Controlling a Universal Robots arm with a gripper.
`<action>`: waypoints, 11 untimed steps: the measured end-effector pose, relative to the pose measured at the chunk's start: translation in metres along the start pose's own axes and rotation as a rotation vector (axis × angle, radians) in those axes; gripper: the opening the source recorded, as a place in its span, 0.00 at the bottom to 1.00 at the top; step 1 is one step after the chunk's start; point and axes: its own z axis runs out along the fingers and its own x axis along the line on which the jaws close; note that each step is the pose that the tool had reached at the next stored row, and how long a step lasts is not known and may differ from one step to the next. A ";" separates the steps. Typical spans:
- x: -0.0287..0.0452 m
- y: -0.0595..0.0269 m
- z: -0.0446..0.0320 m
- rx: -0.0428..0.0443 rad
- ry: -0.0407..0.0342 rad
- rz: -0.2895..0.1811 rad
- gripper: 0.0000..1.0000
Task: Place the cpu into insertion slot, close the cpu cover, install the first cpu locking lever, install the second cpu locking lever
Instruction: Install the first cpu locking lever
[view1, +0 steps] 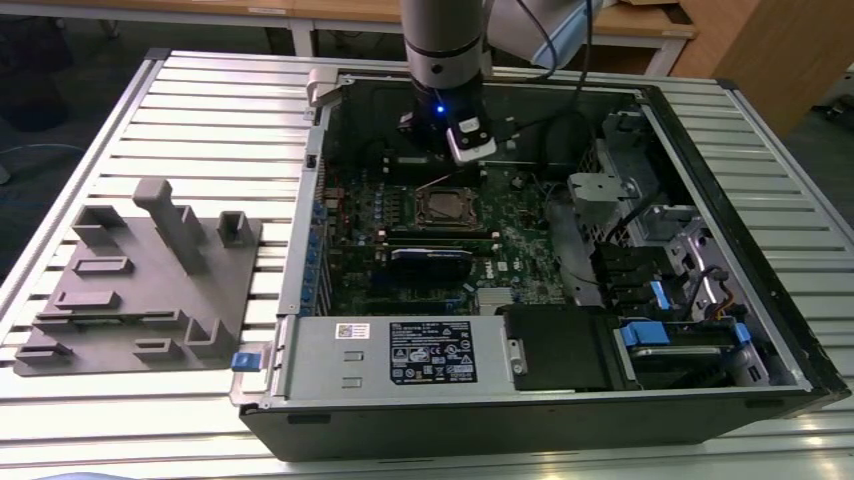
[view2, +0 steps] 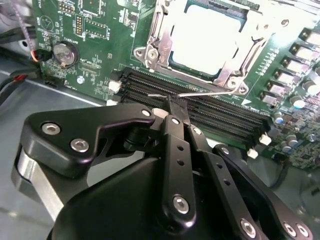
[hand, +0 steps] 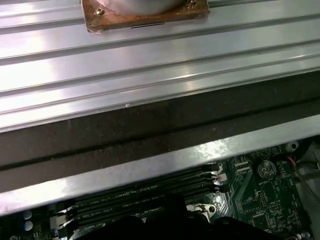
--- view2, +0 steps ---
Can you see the metal socket cover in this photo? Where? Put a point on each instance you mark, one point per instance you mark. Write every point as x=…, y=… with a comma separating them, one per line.
x=166, y=47

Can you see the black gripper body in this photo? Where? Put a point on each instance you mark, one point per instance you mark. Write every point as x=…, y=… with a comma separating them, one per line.
x=112, y=200

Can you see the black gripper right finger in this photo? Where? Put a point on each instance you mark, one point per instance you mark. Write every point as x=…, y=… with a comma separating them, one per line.
x=221, y=173

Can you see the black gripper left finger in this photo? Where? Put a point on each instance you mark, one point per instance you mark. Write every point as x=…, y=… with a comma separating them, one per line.
x=62, y=130

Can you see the silver CPU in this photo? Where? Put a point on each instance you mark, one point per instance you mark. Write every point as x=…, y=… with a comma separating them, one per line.
x=207, y=37

